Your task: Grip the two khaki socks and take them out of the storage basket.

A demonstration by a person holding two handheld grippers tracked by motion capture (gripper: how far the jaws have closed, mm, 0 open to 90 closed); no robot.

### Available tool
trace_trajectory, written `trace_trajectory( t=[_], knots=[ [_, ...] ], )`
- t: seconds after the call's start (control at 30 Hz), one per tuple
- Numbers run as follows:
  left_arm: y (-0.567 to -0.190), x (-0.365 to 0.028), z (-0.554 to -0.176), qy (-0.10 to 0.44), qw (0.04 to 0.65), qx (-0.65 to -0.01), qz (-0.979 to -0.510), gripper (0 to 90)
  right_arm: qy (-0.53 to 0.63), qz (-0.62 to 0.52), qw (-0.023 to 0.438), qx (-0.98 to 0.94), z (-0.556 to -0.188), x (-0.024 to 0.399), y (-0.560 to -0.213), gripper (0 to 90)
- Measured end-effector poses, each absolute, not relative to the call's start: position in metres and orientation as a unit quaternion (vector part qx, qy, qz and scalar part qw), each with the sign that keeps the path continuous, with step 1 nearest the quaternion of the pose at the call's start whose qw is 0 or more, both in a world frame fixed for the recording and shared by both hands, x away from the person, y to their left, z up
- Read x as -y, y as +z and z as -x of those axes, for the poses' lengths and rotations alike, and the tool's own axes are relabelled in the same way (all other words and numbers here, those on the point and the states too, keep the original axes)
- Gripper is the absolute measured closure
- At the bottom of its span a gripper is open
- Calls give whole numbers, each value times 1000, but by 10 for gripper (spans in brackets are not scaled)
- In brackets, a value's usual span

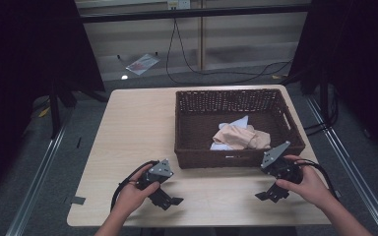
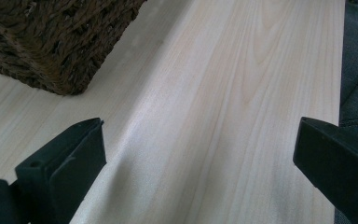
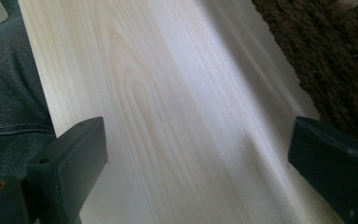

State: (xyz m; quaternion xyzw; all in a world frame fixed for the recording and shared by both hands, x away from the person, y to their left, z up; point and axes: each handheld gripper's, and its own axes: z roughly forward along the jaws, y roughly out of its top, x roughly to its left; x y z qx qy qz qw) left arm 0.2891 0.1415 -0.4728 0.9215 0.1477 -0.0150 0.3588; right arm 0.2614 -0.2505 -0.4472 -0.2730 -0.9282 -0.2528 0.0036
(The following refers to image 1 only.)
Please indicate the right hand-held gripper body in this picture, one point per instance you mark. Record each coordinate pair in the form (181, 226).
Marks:
(277, 162)

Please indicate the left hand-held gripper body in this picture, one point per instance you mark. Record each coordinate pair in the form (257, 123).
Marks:
(160, 169)

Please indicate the person's right hand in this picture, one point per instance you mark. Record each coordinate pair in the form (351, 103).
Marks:
(308, 187)

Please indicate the person's left hand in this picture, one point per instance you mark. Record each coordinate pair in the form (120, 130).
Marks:
(132, 196)

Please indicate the brown woven basket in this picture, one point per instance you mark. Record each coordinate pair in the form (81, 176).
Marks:
(197, 144)

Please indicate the beige cloth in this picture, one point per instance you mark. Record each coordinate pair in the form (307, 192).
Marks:
(239, 137)

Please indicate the black metal stand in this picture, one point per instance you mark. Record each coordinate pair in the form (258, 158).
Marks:
(54, 111)
(324, 101)

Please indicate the grey tape piece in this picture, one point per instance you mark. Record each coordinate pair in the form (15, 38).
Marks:
(78, 200)

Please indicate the clear plastic packet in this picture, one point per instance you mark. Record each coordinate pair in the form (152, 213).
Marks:
(142, 64)

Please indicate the yellow tape piece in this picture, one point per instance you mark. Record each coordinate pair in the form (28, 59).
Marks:
(44, 112)

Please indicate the dark curtain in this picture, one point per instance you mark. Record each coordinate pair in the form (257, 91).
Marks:
(29, 49)
(357, 49)

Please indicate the black horizontal bar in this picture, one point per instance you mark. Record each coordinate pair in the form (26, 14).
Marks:
(193, 13)

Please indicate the white wall socket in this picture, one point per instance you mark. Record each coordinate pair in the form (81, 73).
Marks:
(178, 4)

